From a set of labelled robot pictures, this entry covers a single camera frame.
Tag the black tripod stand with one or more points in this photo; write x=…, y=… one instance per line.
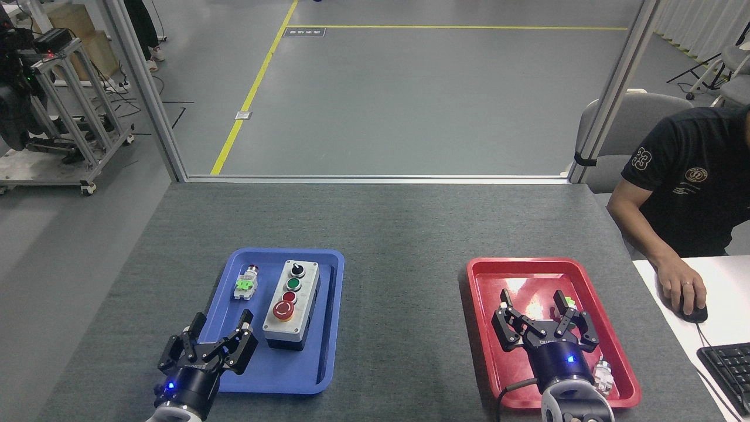
x=700, y=64

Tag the person's right forearm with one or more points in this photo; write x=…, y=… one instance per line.
x=641, y=234

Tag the white desk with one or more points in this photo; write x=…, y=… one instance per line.
x=726, y=293

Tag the person's right hand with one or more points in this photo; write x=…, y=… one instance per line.
x=682, y=284

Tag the push button with green block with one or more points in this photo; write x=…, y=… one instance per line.
x=246, y=284

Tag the black computer mouse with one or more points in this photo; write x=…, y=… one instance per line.
x=698, y=316

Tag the silver white push button switch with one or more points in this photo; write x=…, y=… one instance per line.
x=603, y=375

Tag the grey control box with buttons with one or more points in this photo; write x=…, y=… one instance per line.
x=302, y=319

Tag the standing person's legs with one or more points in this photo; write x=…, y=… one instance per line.
x=143, y=29

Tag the black keyboard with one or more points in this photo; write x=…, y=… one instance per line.
x=729, y=369

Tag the green topped push button switch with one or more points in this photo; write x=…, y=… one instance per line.
x=568, y=302

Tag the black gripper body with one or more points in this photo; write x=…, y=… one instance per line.
x=187, y=387
x=556, y=360

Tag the red plastic tray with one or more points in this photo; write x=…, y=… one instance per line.
x=504, y=363

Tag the black machine on cart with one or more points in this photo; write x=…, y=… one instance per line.
x=14, y=111

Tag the cardboard box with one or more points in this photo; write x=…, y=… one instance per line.
x=96, y=53

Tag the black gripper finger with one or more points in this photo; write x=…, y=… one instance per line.
x=512, y=328
x=237, y=351
x=183, y=349
x=580, y=328

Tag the dark floor label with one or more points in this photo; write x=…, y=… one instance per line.
x=304, y=32

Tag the white curtain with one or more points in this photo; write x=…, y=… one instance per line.
x=703, y=23

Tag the person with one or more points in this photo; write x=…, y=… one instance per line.
x=697, y=193

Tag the blue plastic tray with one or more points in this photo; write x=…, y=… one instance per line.
x=275, y=369

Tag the grey office chair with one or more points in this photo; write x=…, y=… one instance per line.
x=633, y=123

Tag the silver floor socket plate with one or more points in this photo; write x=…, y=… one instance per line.
x=243, y=115

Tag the grey chair on castors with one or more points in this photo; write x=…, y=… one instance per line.
x=735, y=76

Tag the aluminium frame cart on wheels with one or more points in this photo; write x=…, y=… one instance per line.
x=76, y=111

